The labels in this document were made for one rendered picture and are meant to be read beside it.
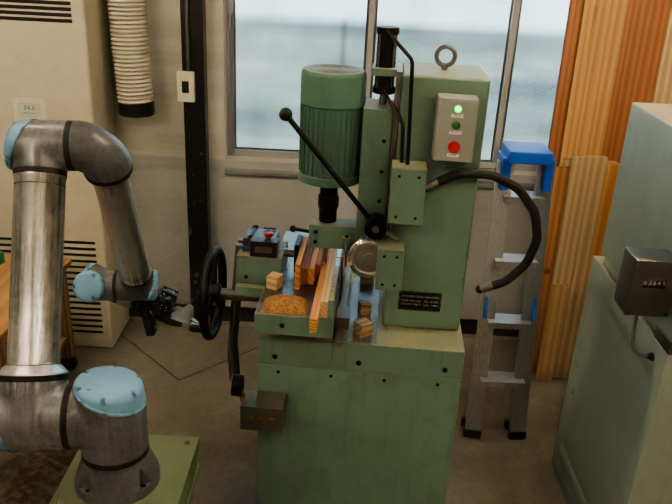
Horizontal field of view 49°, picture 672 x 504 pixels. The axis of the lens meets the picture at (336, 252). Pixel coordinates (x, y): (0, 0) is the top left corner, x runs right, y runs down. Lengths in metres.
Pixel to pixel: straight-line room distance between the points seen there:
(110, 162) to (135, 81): 1.50
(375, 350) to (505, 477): 1.06
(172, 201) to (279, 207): 0.51
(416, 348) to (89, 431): 0.88
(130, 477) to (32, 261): 0.53
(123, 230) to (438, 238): 0.83
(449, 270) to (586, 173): 1.31
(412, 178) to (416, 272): 0.31
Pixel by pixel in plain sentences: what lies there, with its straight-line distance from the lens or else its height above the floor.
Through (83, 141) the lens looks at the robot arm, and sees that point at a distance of 1.75.
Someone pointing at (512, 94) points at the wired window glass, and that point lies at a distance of 3.46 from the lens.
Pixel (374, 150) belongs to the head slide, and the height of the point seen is 1.31.
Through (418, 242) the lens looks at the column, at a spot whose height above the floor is 1.07.
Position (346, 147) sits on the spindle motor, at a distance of 1.97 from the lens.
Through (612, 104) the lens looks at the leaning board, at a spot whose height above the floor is 1.23.
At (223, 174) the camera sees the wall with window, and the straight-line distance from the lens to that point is 3.45.
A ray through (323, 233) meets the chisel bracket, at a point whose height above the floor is 1.05.
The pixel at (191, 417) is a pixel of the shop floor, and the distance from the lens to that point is 3.11.
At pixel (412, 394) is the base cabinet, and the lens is 2.12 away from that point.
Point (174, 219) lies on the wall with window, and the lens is 3.58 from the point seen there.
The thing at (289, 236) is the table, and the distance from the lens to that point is 2.45.
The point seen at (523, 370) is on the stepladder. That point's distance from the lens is 2.99.
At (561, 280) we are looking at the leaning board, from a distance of 3.36.
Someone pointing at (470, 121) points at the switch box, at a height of 1.43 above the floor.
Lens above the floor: 1.83
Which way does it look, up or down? 23 degrees down
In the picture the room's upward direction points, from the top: 3 degrees clockwise
